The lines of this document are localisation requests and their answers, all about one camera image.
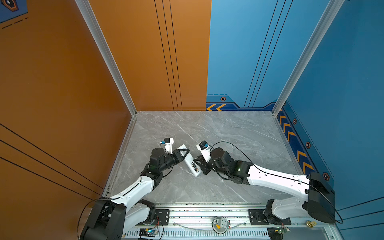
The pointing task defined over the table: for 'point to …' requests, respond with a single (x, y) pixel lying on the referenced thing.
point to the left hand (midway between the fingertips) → (189, 150)
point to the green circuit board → (151, 232)
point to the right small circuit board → (281, 230)
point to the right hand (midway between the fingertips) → (195, 159)
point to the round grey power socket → (220, 224)
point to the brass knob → (310, 224)
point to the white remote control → (190, 162)
